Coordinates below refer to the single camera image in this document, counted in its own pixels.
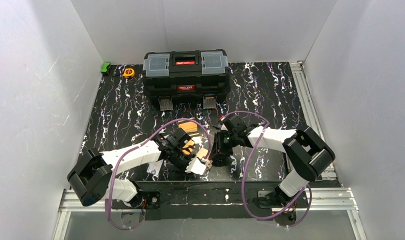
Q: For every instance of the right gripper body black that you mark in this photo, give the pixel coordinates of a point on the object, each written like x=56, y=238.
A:
x=221, y=152

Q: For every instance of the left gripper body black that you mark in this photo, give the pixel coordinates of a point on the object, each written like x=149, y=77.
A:
x=185, y=159

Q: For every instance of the tan card holder with sleeves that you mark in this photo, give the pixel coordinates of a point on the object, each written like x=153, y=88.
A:
x=202, y=156

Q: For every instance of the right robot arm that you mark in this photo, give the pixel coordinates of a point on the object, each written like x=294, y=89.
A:
x=309, y=155

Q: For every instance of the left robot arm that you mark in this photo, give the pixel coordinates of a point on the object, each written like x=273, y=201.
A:
x=93, y=178

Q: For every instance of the gold card stack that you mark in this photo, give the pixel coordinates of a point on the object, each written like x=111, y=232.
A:
x=188, y=126

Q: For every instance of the black toolbox with clear lids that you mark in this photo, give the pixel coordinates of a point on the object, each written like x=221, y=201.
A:
x=198, y=76

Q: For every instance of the yellow tape measure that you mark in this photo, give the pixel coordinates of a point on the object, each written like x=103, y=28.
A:
x=128, y=73

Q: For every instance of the green plastic object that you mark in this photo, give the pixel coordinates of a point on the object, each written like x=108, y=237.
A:
x=105, y=68

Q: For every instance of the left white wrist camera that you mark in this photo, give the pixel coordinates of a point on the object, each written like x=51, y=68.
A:
x=197, y=167

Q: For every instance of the white aluminium table rail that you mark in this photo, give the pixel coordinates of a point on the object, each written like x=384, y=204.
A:
x=305, y=97

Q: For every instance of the front aluminium rail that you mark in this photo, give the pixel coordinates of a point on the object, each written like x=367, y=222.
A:
x=220, y=203

